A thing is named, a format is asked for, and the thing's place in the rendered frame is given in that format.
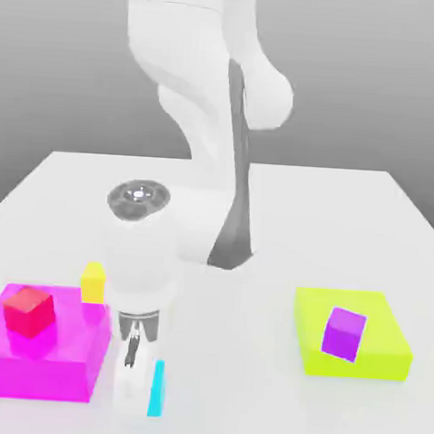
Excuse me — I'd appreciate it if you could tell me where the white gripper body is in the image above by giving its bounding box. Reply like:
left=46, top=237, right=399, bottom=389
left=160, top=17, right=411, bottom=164
left=111, top=340, right=159, bottom=412

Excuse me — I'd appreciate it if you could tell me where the small cyan cube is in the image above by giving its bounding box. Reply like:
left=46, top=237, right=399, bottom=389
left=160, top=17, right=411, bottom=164
left=146, top=358, right=167, bottom=419

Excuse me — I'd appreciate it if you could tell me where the small yellow cube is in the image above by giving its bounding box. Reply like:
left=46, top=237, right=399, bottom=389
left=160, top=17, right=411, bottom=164
left=78, top=260, right=109, bottom=306

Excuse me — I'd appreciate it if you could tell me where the small red cube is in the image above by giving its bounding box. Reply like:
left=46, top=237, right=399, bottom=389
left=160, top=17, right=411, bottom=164
left=0, top=284, right=59, bottom=341

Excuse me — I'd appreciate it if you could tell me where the small purple cube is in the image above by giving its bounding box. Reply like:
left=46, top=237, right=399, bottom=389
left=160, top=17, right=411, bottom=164
left=319, top=305, right=369, bottom=365

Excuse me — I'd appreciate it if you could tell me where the large magenta box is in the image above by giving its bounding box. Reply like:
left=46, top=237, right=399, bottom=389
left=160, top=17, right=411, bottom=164
left=0, top=282, right=115, bottom=405

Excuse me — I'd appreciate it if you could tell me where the large lime box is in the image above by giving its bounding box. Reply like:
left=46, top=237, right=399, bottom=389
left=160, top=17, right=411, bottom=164
left=289, top=286, right=419, bottom=383

